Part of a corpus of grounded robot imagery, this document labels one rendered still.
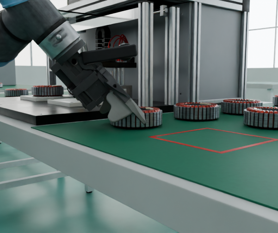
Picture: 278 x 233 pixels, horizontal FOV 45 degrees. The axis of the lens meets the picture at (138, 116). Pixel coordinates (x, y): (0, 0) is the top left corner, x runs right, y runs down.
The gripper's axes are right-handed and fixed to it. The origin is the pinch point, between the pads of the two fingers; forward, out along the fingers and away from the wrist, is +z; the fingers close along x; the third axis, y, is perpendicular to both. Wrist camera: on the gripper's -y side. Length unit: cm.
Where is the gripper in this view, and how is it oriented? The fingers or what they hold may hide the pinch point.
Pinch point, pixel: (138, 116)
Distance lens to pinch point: 71.9
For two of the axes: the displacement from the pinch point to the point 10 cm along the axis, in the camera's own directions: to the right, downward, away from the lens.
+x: 2.6, 1.4, -9.6
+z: 6.3, 7.3, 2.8
